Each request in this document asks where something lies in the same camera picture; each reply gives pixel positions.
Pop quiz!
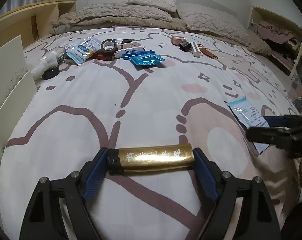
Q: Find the white blue medicine sachet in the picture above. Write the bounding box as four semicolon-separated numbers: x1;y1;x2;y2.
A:
224;96;271;155

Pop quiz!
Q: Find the gold lighter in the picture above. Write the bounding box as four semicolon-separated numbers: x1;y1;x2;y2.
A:
107;144;195;174

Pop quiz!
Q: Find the cartoon pattern bed sheet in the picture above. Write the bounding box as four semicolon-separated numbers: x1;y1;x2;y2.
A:
0;28;299;239

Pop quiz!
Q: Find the white rectangular box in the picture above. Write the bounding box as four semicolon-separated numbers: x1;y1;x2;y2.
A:
190;42;202;57

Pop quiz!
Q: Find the small black round cap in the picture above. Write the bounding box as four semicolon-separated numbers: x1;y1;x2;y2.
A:
42;67;60;80

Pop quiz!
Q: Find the white shoe box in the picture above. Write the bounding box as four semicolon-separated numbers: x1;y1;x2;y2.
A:
0;36;37;226

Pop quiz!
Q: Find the small black cube box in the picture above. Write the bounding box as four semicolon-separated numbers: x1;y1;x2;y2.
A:
179;41;191;51

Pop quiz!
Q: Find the white blue usb stick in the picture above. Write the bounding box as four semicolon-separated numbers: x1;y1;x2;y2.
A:
114;46;144;59

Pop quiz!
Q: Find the white blue mask packet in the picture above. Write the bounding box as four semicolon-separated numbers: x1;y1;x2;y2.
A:
66;36;102;66

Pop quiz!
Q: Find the crumpled clear plastic wrap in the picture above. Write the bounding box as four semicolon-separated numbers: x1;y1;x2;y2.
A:
29;51;59;80

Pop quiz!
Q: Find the blue foil packet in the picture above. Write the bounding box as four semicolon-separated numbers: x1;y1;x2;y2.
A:
129;54;165;66

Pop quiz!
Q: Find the brown tape roll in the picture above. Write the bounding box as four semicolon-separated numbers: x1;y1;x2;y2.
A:
101;39;117;56

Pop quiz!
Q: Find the beige right pillow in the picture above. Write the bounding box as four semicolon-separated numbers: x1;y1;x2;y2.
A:
177;3;272;55

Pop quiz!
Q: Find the pink small case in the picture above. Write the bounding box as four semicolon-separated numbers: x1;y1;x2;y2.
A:
170;36;187;46

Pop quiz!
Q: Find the folded beige blanket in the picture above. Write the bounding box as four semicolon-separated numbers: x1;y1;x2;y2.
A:
50;3;187;35

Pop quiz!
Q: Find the wooden bedside shelf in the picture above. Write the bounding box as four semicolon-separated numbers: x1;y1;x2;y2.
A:
0;0;76;48

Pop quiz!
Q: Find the wall alcove shelf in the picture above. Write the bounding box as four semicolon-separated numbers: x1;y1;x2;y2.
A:
249;7;302;77

